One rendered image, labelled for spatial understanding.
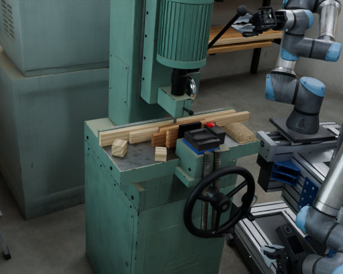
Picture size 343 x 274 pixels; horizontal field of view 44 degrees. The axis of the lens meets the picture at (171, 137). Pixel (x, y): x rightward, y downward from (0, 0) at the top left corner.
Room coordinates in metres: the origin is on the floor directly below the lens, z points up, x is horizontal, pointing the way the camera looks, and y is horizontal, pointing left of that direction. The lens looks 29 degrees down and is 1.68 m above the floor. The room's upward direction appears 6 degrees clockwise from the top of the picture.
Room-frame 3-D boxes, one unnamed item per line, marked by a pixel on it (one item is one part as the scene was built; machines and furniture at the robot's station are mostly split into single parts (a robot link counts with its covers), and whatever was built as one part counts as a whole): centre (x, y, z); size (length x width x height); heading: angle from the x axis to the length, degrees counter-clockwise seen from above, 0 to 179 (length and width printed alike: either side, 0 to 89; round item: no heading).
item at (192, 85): (1.63, -0.04, 1.02); 0.12 x 0.03 x 0.12; 32
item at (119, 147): (1.28, 0.18, 0.92); 0.05 x 0.04 x 0.04; 170
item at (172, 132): (1.40, -0.08, 0.94); 0.20 x 0.01 x 0.08; 122
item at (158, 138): (1.41, -0.03, 0.92); 0.23 x 0.02 x 0.05; 122
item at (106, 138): (1.47, 0.00, 0.93); 0.60 x 0.02 x 0.05; 122
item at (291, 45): (1.66, -0.45, 1.24); 0.11 x 0.08 x 0.11; 76
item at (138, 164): (1.36, -0.07, 0.87); 0.61 x 0.30 x 0.06; 122
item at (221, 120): (1.50, -0.08, 0.92); 0.55 x 0.02 x 0.04; 122
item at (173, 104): (1.47, 0.00, 1.03); 0.14 x 0.07 x 0.09; 32
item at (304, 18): (1.66, -0.44, 1.34); 0.11 x 0.08 x 0.09; 122
